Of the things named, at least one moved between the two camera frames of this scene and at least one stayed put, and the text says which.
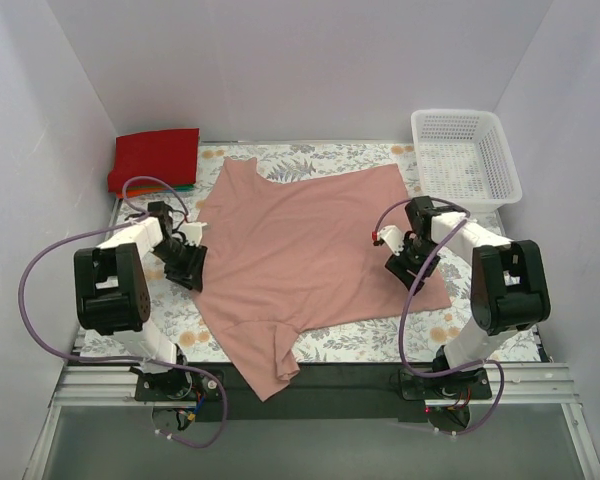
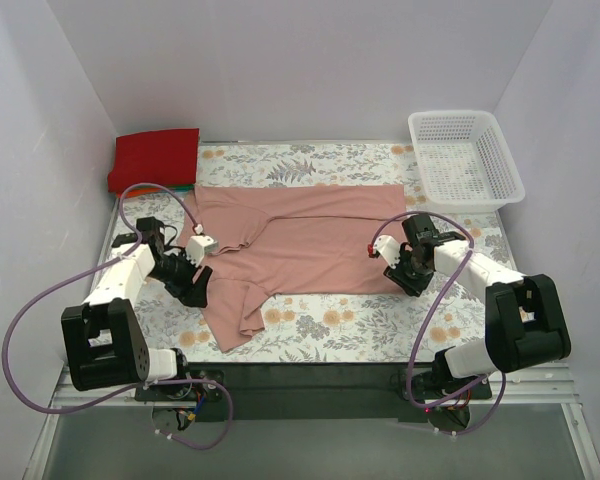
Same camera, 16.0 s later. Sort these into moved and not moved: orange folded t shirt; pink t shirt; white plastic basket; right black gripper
Moved: pink t shirt
Not moved: orange folded t shirt; white plastic basket; right black gripper
